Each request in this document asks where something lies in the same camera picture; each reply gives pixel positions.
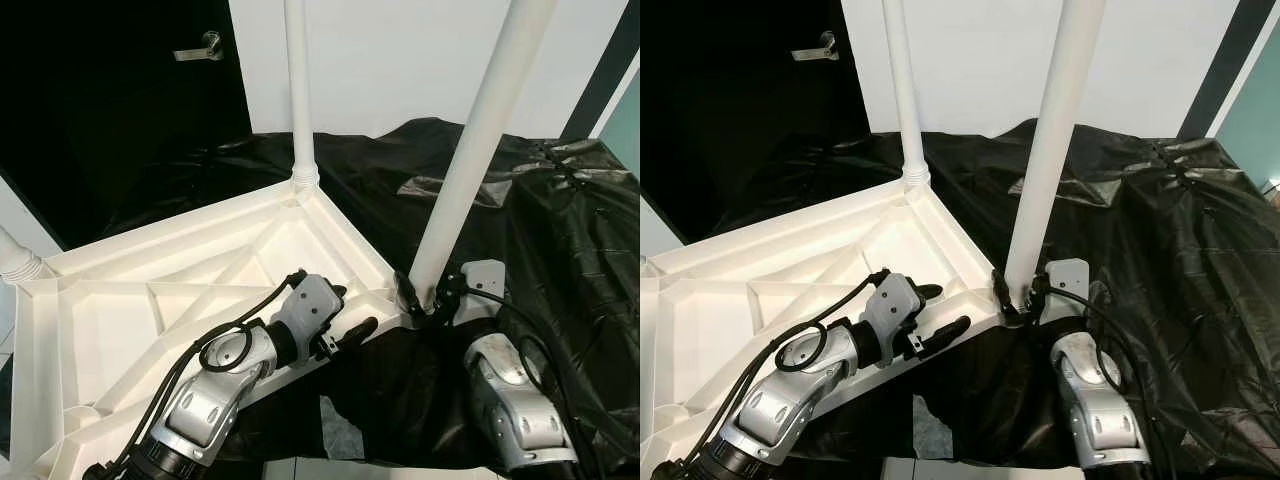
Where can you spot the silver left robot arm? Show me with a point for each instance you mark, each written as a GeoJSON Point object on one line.
{"type": "Point", "coordinates": [775, 410]}
{"type": "Point", "coordinates": [205, 405]}

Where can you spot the wide grey tape piece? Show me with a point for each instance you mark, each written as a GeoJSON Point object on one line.
{"type": "Point", "coordinates": [340, 435]}
{"type": "Point", "coordinates": [928, 435]}

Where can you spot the black plastic cover sheet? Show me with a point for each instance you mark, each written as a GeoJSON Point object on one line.
{"type": "Point", "coordinates": [1200, 300]}
{"type": "Point", "coordinates": [590, 280]}

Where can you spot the teal glass panel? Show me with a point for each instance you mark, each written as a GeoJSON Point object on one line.
{"type": "Point", "coordinates": [1260, 120]}
{"type": "Point", "coordinates": [628, 125]}

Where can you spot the black door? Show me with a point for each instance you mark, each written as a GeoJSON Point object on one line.
{"type": "Point", "coordinates": [100, 100]}
{"type": "Point", "coordinates": [720, 100]}

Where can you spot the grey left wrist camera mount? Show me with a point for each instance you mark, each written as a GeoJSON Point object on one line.
{"type": "Point", "coordinates": [310, 305]}
{"type": "Point", "coordinates": [895, 305]}

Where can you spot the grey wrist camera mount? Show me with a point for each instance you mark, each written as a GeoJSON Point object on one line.
{"type": "Point", "coordinates": [485, 285]}
{"type": "Point", "coordinates": [1068, 285]}
{"type": "Point", "coordinates": [895, 305]}
{"type": "Point", "coordinates": [310, 305]}

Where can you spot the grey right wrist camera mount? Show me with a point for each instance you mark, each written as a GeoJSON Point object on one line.
{"type": "Point", "coordinates": [485, 285]}
{"type": "Point", "coordinates": [1068, 285]}

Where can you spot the black wall column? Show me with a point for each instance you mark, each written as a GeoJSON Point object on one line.
{"type": "Point", "coordinates": [602, 65]}
{"type": "Point", "coordinates": [1220, 60]}

